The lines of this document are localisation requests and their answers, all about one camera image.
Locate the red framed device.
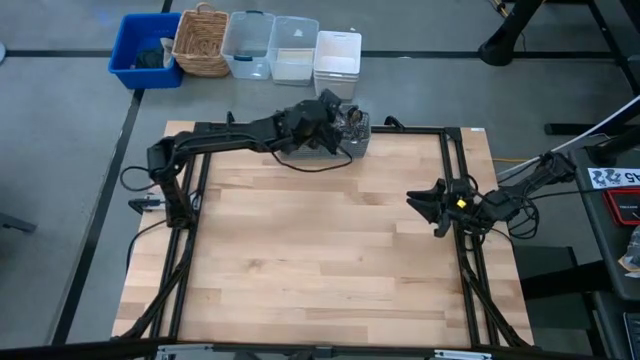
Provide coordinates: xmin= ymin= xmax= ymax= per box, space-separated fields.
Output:
xmin=602 ymin=187 xmax=640 ymax=227

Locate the grey mesh cutlery basket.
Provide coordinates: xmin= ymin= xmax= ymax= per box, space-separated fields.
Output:
xmin=276 ymin=105 xmax=373 ymax=162

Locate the black desk foot bar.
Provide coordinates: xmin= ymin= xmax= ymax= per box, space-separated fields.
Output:
xmin=543 ymin=121 xmax=634 ymax=137

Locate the white printed paper label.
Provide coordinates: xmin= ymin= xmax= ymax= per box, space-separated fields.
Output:
xmin=587 ymin=167 xmax=640 ymax=191

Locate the grey crumpled bag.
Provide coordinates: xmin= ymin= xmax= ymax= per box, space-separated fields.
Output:
xmin=618 ymin=224 xmax=640 ymax=280

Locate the black crossbar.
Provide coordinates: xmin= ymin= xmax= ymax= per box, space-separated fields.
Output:
xmin=0 ymin=337 xmax=640 ymax=360

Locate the silver mounting plate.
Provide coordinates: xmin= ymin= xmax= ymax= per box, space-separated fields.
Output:
xmin=154 ymin=343 xmax=214 ymax=360
xmin=432 ymin=348 xmax=495 ymax=360

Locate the blue plastic bin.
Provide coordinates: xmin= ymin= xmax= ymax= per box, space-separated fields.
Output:
xmin=108 ymin=12 xmax=185 ymax=90

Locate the clear bin with blue latch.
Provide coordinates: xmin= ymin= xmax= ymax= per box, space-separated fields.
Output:
xmin=221 ymin=9 xmax=276 ymax=81

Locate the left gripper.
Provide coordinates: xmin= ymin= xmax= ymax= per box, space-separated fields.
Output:
xmin=285 ymin=98 xmax=351 ymax=157

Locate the clear plastic bin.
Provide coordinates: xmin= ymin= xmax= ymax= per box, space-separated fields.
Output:
xmin=267 ymin=15 xmax=321 ymax=87

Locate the black bundle in bin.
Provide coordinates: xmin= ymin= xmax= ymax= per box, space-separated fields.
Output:
xmin=133 ymin=48 xmax=165 ymax=70

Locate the white plastic bin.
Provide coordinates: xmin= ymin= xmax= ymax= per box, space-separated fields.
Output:
xmin=313 ymin=30 xmax=363 ymax=100

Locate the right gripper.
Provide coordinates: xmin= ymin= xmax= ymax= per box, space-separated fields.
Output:
xmin=405 ymin=178 xmax=484 ymax=239

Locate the black floor stand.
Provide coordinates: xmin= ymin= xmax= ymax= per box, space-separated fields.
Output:
xmin=477 ymin=0 xmax=640 ymax=69

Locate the wicker basket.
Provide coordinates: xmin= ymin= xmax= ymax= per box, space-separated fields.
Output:
xmin=171 ymin=2 xmax=232 ymax=79

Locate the grey chair foot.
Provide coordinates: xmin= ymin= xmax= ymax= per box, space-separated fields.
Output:
xmin=0 ymin=211 xmax=39 ymax=234

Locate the white cable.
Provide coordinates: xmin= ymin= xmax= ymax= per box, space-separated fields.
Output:
xmin=495 ymin=93 xmax=640 ymax=177

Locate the silver metal bracket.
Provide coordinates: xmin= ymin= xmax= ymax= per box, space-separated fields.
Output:
xmin=127 ymin=195 xmax=169 ymax=215

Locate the black laptop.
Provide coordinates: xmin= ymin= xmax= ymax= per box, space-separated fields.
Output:
xmin=622 ymin=312 xmax=640 ymax=360

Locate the black desk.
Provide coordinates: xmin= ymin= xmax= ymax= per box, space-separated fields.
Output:
xmin=568 ymin=127 xmax=640 ymax=302

